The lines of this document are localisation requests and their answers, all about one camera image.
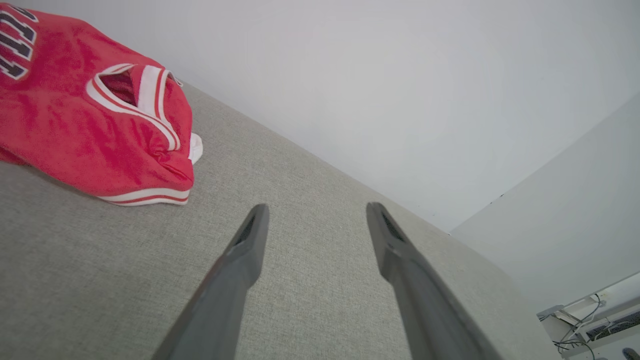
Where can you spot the red Bulls basketball jersey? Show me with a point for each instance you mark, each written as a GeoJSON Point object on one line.
{"type": "Point", "coordinates": [75, 125]}

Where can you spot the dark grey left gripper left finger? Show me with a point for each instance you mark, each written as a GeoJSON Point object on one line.
{"type": "Point", "coordinates": [227, 290]}

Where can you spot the grey fabric sofa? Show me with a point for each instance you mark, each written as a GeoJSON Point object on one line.
{"type": "Point", "coordinates": [315, 280]}

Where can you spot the white desk with equipment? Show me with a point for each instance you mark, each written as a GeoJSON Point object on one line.
{"type": "Point", "coordinates": [615, 320]}

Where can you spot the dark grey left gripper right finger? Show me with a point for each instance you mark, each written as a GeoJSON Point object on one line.
{"type": "Point", "coordinates": [425, 300]}

